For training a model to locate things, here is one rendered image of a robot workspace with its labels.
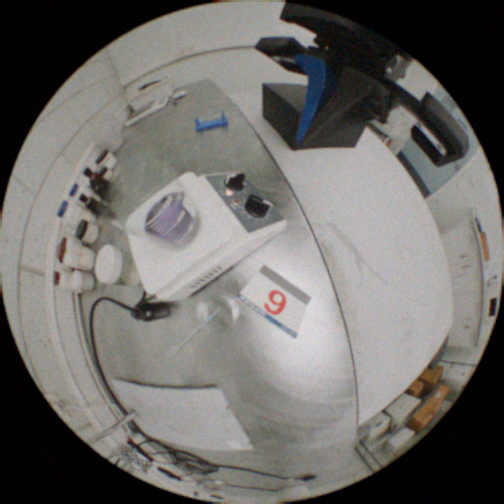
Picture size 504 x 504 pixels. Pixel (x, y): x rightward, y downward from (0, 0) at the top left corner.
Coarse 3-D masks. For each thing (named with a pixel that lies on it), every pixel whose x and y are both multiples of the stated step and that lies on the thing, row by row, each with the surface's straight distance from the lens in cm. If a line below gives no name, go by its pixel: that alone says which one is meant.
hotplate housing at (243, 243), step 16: (208, 192) 20; (224, 208) 18; (240, 224) 17; (240, 240) 16; (256, 240) 18; (224, 256) 16; (240, 256) 20; (192, 272) 17; (208, 272) 18; (176, 288) 18; (192, 288) 21
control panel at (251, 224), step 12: (216, 180) 23; (216, 192) 20; (240, 192) 22; (252, 192) 23; (228, 204) 19; (240, 204) 20; (240, 216) 18; (252, 216) 19; (276, 216) 21; (252, 228) 17
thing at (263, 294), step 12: (252, 288) 19; (264, 288) 20; (276, 288) 21; (252, 300) 18; (264, 300) 19; (276, 300) 20; (288, 300) 21; (276, 312) 19; (288, 312) 20; (300, 312) 21; (288, 324) 19
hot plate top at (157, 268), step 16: (192, 176) 21; (192, 192) 19; (208, 208) 17; (208, 224) 16; (224, 224) 15; (208, 240) 15; (224, 240) 14; (144, 256) 19; (160, 256) 17; (176, 256) 16; (192, 256) 15; (208, 256) 15; (144, 272) 18; (160, 272) 17; (176, 272) 16; (160, 288) 17
